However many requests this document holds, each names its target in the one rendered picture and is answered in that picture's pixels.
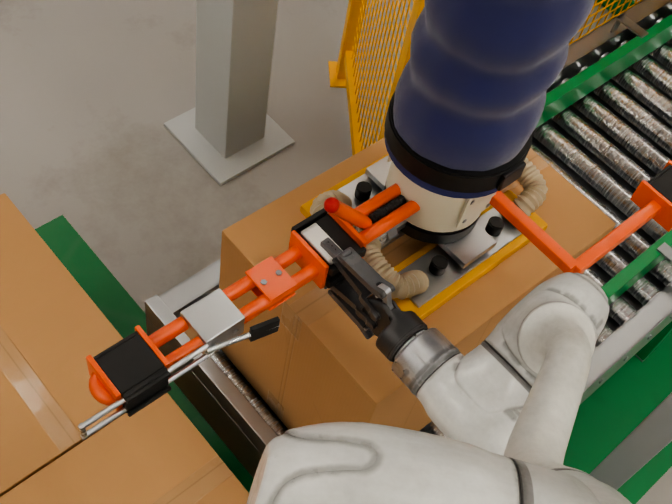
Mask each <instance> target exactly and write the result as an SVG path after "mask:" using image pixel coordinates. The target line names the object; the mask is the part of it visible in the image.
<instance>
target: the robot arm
mask: <svg viewBox="0 0 672 504"><path fill-rule="evenodd" d="M301 235H302V236H303V237H304V238H305V240H306V241H307V242H308V243H309V244H310V245H311V246H312V247H313V248H314V249H315V250H316V251H317V252H318V253H319V254H320V255H321V256H322V257H323V258H324V259H325V260H326V261H327V263H328V264H329V265H332V264H333V263H334V265H335V266H336V267H337V268H338V270H339V271H340V272H341V273H342V275H343V276H344V277H345V279H343V280H342V281H340V282H339V283H337V284H336V285H334V286H333V287H331V288H330V290H328V294H329V295H330V296H331V298H332V299H333V300H334V301H335V302H336V303H337V304H338V305H339V306H340V308H341V309H342V310H343V311H344V312H345V313H346V314H347V315H348V316H349V318H350V319H351V320H352V321H353V322H354V323H355V324H356V325H357V326H358V328H359V329H360V331H361V332H362V334H363V335H364V337H365V338H366V339H370V338H371V337H372V336H374V335H375V336H377V337H378V338H377V340H376V347H377V348H378V349H379V350H380V351H381V352H382V354H383V355H384V356H385V357H386V358H387V359H388V360H389V361H390V362H393V364H392V371H393V372H394V373H395V375H396V376H397V377H398V378H399V379H400V380H401V381H402V382H403V383H404V384H405V385H406V386H407V387H408V388H409V389H410V391H411V393H412V394H414V395H415V396H416V397H417V398H418V400H419V401H420V402H421V404H422V405H423V407H424V409H425V411H426V413H427V415H428V416H429V418H430V419H431V420H432V422H433V423H434V424H435V425H436V426H437V427H438V429H439V430H440V431H441V432H442V433H443V434H444V435H445V436H446V437H443V436H439V435H434V434H430V433H425V432H420V431H415V430H410V429H405V428H399V427H393V426H387V425H380V424H373V423H365V422H329V423H320V424H313V425H306V426H302V427H297V428H293V429H289V430H287V431H286V432H285V433H284V434H283V435H281V436H278V437H275V438H273V439H272V440H271V441H270V442H269V443H268V444H267V446H266V448H265V450H264V452H263V454H262V457H261V459H260V462H259V465H258V467H257V470H256V473H255V476H254V479H253V483H252V486H251V489H250V493H249V496H248V500H247V504H632V503H631V502H630V501H629V500H627V499H626V498H625V497H624V496H623V495H622V494H621V493H620V492H618V491H617V490H615V489H614V488H612V487H611V486H609V485H607V484H605V483H603V482H601V481H599V480H597V479H595V478H594V477H592V476H591V475H589V474H588V473H586V472H583V471H581V470H578V469H575V468H571V467H568V466H565V465H563V462H564V457H565V453H566V449H567V446H568V442H569V439H570V435H571V432H572V429H573V425H574V422H575V419H576V415H577V412H578V408H579V405H580V402H581V398H582V395H583V392H584V388H585V385H586V381H587V378H588V374H589V370H590V365H591V357H592V355H593V353H594V349H595V343H596V341H597V337H598V336H599V334H600V333H601V331H602V330H603V328H604V326H605V323H606V321H607V318H608V314H609V304H608V298H607V296H606V294H605V292H604V291H603V289H602V288H601V287H600V286H599V285H598V284H597V283H596V282H595V281H593V280H592V279H591V278H589V277H588V276H586V275H583V274H581V273H572V272H565V273H562V274H559V275H556V276H554V277H552V278H550V279H548V280H546V281H544V282H543V283H541V284H539V285H538V286H537V287H535V288H534V289H533V290H532V291H531V292H530V293H528V294H527V295H526V296H525V297H524V298H523V299H522V300H521V301H520V302H518V303H517V304H516V305H515V306H514V307H513V308H512V309H511V310H510V311H509V312H508V313H507V314H506V315H505V316H504V317H503V318H502V320H501V321H500V322H499V323H498V324H497V325H496V327H495V328H494V330H493V331H492V332H491V333H490V335H489V336H488V337H487V338H486V339H485V340H484V341H483V342H482V343H481V344H480V345H478V346H477V347H476V348H475V349H473V350H472V351H470V352H469V353H467V354H466V355H465V356H464V355H463V354H462V353H461V352H460V351H459V349H458V348H457V347H455V346H454V345H453V344H452V343H451V342H450V341H449V340H448V339H447V338H446V337H445V336H444V335H443V334H442V333H441V332H440V331H439V330H438V329H437V328H429V329H428V328H427V325H426V324H425V323H424V322H423V321H422V320H421V319H420V318H419V317H418V316H417V314H416V313H415V312H413V311H401V310H400V308H399V307H398V306H397V304H396V302H395V301H394V300H393V299H392V297H391V293H392V292H394V291H395V287H394V285H393V284H391V283H390V282H388V281H386V280H385V279H383V278H382V277H381V276H380V275H379V274H378V273H377V272H376V271H375V270H374V269H373V268H372V267H371V266H370V265H369V264H368V263H367V262H366V261H365V260H364V259H363V258H362V257H361V256H360V255H359V254H358V253H357V252H356V251H355V250H354V249H353V248H351V247H349V248H347V249H345V250H344V251H343V250H342V249H341V248H340V247H339V246H338V245H337V244H336V243H335V242H334V241H333V240H332V239H331V238H330V237H329V236H328V235H327V234H326V233H325V232H324V231H323V230H322V229H321V228H320V227H319V226H318V224H317V223H314V224H312V225H311V226H309V227H308V228H306V229H304V230H303V231H301ZM372 294H373V295H372ZM370 295H372V296H370ZM369 296H370V297H369ZM365 323H366V324H365Z"/></svg>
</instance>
